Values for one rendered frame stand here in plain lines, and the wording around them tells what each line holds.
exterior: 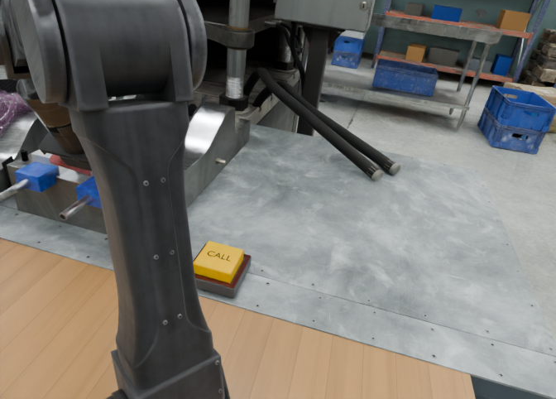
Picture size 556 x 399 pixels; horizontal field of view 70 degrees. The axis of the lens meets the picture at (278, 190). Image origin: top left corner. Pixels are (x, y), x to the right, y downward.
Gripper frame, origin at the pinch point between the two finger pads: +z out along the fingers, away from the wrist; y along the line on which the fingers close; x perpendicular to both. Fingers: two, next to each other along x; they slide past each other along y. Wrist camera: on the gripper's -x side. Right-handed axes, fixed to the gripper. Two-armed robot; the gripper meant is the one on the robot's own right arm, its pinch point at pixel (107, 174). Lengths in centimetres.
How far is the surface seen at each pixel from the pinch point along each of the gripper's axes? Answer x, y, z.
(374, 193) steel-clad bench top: -24, -43, 26
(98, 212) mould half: 4.8, 1.3, 4.8
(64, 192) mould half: 3.6, 7.3, 2.9
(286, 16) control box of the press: -83, -7, 27
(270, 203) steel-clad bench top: -11.8, -22.7, 19.1
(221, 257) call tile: 7.0, -21.1, 4.0
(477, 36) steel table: -300, -119, 177
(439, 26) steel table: -302, -86, 174
